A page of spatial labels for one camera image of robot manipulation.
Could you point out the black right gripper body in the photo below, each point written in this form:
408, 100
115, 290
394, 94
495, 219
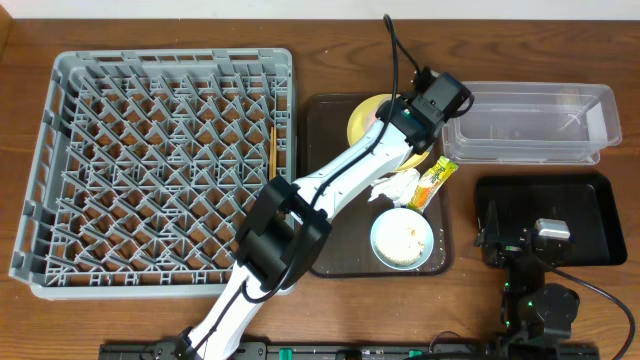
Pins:
505, 252

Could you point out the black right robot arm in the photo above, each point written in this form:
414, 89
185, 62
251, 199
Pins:
538, 315

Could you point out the crumpled white tissue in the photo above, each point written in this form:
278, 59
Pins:
399, 188

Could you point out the grey plastic dishwasher rack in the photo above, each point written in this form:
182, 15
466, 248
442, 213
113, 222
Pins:
146, 163

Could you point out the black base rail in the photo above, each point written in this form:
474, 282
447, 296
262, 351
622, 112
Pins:
263, 351

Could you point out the light blue bowl with rice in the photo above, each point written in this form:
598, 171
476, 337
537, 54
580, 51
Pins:
402, 239

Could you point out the yellow plate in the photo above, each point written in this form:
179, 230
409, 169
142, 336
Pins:
355, 130

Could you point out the yellow green snack wrapper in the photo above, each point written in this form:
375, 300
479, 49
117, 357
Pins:
430, 182

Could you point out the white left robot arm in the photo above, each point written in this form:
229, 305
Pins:
289, 223

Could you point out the pink bowl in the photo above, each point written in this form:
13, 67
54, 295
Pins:
372, 120

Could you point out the clear plastic bin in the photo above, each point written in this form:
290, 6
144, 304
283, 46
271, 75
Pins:
534, 123

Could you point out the black plastic tray bin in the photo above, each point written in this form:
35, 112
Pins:
584, 201

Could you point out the wooden chopstick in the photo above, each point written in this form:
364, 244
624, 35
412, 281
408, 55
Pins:
271, 152
275, 150

